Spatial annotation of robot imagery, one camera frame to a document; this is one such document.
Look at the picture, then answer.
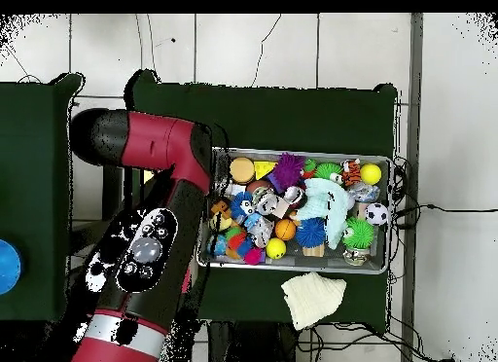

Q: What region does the purple spiky ball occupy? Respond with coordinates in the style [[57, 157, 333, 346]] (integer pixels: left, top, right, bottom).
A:
[[268, 152, 306, 194]]

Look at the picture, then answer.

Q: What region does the mint green knit cloth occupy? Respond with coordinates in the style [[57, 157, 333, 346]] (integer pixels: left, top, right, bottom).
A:
[[295, 177, 356, 250]]

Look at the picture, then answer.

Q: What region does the cream knit cloth roll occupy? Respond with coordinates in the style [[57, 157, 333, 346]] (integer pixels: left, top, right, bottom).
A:
[[279, 271, 348, 332]]

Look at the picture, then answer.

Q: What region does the clear mesh bin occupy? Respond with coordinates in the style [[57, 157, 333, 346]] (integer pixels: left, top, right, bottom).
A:
[[196, 147, 394, 277]]

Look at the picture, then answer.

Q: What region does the blue fuzzy monster toy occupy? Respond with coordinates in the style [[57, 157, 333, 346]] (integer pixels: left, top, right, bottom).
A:
[[230, 192, 257, 225]]

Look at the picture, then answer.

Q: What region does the yellow cheese wedge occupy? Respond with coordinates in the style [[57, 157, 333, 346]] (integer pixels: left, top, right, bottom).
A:
[[253, 160, 277, 180]]

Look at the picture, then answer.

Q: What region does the yellow ball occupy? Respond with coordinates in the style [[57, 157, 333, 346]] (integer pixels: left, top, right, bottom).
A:
[[264, 236, 288, 261]]

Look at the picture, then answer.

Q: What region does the dark green tablecloth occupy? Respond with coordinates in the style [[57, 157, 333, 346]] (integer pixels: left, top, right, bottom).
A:
[[123, 69, 398, 334]]

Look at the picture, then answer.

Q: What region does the orange tiger plush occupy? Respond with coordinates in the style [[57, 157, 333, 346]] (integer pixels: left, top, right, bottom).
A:
[[340, 159, 363, 188]]

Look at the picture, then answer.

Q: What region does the green spiky ball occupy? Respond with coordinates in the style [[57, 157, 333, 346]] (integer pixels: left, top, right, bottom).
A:
[[341, 217, 376, 251]]

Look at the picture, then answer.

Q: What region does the black and white soccer ball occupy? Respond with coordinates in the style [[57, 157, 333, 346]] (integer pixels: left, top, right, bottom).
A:
[[365, 201, 390, 227]]

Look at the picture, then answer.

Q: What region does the black upright bar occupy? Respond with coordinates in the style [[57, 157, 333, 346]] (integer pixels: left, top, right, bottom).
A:
[[102, 165, 125, 223]]

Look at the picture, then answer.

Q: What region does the green covered side table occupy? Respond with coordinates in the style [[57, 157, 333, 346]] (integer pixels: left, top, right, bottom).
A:
[[0, 72, 87, 326]]

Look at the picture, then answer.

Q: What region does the small blue object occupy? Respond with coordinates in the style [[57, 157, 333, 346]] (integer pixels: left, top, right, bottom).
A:
[[0, 239, 23, 297]]

